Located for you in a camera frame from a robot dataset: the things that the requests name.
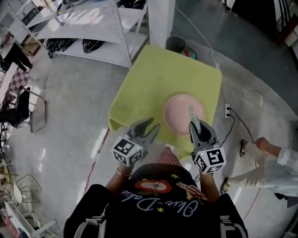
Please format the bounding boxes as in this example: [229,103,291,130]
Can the long black cable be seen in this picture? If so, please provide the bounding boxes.
[229,108,255,145]

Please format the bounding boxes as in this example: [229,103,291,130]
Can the table with yellow-green tablecloth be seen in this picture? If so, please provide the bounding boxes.
[107,44,222,160]

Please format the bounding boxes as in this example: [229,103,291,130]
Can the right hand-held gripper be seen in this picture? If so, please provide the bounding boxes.
[188,119,227,175]

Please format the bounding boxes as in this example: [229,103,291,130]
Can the person's left forearm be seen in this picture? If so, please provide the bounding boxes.
[104,162,135,196]

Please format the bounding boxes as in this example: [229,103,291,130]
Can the black bin with rubbish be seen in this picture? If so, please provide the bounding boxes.
[183,46,198,60]

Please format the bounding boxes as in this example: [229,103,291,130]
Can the person's red checkered garment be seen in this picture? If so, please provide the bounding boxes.
[155,146,184,167]

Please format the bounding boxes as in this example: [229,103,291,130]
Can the pink large plate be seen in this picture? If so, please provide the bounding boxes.
[163,93,207,136]

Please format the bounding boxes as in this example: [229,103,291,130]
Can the black helmet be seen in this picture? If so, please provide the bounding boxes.
[58,38,78,51]
[46,38,64,59]
[81,39,104,54]

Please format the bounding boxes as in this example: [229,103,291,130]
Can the white metal shelving unit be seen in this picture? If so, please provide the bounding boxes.
[0,0,149,68]

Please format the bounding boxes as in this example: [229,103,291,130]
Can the person's right forearm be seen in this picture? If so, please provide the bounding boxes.
[199,172,221,203]

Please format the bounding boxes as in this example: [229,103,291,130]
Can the black metal-frame chair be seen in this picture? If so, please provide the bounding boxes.
[0,87,47,134]

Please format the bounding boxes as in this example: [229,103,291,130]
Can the black mesh waste bin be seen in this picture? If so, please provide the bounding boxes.
[165,36,186,53]

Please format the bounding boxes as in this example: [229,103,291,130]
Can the white cable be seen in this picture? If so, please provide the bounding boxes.
[174,6,221,70]

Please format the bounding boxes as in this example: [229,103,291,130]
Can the person's black printed shirt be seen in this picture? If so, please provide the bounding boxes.
[63,162,249,238]

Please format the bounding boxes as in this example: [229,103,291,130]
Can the table with red checkered cloth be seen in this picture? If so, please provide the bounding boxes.
[0,62,31,110]

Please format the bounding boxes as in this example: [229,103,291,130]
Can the white wire chair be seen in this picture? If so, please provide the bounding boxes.
[13,173,43,210]

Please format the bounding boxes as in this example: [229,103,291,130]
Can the short black cable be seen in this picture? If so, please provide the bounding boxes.
[220,113,236,146]

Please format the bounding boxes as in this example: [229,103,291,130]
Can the thin gold bracelet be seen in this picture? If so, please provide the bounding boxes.
[116,168,133,177]

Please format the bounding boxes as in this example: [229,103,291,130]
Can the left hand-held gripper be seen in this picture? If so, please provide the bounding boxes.
[111,118,161,167]

